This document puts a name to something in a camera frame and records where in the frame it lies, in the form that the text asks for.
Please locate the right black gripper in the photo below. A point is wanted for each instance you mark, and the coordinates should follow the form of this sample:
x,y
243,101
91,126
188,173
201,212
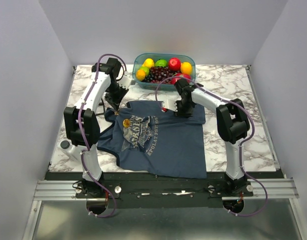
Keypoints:
x,y
181,113

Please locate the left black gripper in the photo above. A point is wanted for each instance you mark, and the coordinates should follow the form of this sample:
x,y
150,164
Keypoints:
x,y
114,102

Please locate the blue printed tank top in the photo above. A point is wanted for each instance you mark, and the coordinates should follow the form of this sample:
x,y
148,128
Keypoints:
x,y
157,142

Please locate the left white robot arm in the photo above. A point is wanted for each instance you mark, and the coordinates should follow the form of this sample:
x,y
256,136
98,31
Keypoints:
x,y
109,82

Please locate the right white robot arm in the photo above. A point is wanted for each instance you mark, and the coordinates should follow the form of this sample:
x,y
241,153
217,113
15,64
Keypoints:
x,y
233,121

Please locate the red pomegranate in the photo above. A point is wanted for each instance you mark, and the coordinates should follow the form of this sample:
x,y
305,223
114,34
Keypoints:
x,y
179,76

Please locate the yellow lemon right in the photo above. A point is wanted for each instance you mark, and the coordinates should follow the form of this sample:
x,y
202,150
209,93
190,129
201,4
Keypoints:
x,y
186,68

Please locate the yellow lemon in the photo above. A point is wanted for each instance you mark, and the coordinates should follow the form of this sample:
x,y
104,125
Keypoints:
x,y
149,63
186,68

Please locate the orange fruit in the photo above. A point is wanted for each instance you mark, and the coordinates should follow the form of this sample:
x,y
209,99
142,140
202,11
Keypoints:
x,y
140,75

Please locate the dark grape bunch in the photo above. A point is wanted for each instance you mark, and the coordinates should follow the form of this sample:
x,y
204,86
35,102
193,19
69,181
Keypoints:
x,y
158,74

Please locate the red apple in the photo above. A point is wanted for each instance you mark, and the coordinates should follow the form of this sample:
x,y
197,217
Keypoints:
x,y
174,64

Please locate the light green fruit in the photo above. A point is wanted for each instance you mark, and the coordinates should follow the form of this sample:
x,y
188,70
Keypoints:
x,y
145,69

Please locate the teal plastic fruit container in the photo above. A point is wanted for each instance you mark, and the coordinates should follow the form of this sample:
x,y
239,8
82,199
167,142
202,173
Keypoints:
x,y
166,86

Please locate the green lime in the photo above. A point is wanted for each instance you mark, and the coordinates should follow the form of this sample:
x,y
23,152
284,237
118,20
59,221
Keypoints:
x,y
161,63

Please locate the yellow lemon left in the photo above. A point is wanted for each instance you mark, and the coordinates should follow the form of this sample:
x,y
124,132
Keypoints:
x,y
149,63

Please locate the white bottle with black cap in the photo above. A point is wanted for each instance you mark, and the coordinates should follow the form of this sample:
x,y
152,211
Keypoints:
x,y
71,151

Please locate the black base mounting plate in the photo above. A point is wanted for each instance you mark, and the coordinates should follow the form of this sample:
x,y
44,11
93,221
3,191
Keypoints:
x,y
145,190

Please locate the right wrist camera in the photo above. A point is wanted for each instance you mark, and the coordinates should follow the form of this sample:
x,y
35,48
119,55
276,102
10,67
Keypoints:
x,y
169,105

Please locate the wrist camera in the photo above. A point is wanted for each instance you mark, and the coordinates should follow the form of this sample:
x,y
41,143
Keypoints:
x,y
125,82
169,105

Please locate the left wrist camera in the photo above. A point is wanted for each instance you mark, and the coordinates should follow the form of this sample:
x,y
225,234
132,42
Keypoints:
x,y
125,82

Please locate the aluminium rail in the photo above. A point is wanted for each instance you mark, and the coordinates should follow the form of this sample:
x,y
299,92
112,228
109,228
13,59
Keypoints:
x,y
57,190

